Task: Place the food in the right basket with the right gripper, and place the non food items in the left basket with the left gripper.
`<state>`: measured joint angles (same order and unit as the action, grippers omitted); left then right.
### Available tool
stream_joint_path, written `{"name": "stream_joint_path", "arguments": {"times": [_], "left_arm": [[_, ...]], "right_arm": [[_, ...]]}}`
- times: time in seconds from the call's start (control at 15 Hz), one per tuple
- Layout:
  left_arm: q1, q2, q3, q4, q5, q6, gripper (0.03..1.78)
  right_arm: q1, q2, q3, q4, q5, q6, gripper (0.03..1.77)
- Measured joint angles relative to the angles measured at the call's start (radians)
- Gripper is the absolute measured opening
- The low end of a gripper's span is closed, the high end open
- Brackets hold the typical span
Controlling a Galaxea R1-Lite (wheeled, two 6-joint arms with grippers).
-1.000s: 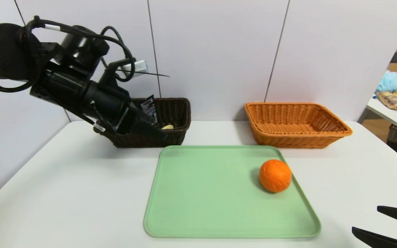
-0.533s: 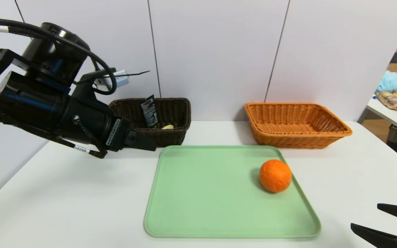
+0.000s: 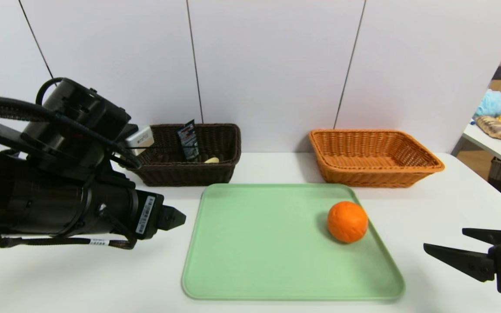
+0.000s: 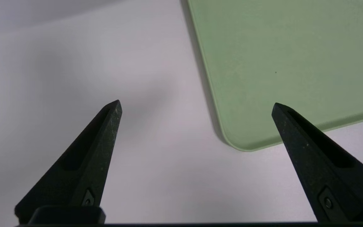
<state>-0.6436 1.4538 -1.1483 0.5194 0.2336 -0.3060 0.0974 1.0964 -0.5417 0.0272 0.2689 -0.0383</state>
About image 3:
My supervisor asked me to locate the striped brown bread loaf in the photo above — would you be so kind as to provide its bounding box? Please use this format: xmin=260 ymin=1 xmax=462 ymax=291
xmin=475 ymin=116 xmax=501 ymax=140

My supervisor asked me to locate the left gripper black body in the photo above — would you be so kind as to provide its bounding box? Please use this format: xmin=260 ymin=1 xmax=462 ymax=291
xmin=97 ymin=181 xmax=164 ymax=240

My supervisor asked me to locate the dark brown wicker basket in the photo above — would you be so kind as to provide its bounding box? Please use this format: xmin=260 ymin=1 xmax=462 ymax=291
xmin=120 ymin=124 xmax=241 ymax=187

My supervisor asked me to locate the orange wicker basket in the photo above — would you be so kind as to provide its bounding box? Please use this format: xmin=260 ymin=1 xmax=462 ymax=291
xmin=308 ymin=129 xmax=446 ymax=188

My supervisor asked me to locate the black camera cable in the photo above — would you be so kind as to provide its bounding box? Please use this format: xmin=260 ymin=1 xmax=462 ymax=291
xmin=35 ymin=77 xmax=66 ymax=106

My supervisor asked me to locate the white side table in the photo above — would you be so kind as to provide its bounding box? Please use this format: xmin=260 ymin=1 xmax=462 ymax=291
xmin=462 ymin=97 xmax=501 ymax=171

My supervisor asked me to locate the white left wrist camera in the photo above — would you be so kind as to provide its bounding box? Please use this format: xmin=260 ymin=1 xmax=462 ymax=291
xmin=125 ymin=126 xmax=155 ymax=149

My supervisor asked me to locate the light green plastic tray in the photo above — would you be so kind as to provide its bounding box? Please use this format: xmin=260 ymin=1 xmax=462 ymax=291
xmin=182 ymin=183 xmax=406 ymax=301

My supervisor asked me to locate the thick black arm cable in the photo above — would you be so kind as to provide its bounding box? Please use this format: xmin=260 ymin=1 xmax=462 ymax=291
xmin=0 ymin=95 xmax=143 ymax=170

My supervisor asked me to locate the black cosmetic tube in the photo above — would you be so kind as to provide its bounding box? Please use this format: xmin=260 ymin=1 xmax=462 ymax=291
xmin=177 ymin=120 xmax=200 ymax=162

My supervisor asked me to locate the light blue bath pouf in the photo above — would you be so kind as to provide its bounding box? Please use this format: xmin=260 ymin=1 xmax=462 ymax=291
xmin=474 ymin=90 xmax=501 ymax=119

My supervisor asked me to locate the orange fruit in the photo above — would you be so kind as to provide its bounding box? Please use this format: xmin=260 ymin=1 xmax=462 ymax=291
xmin=327 ymin=201 xmax=369 ymax=243

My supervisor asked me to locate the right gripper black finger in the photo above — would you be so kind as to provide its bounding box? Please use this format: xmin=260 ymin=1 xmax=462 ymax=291
xmin=461 ymin=227 xmax=501 ymax=246
xmin=423 ymin=243 xmax=495 ymax=283

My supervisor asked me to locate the thin black tagged cable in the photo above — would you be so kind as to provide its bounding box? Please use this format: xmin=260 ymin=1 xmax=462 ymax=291
xmin=0 ymin=234 xmax=137 ymax=251

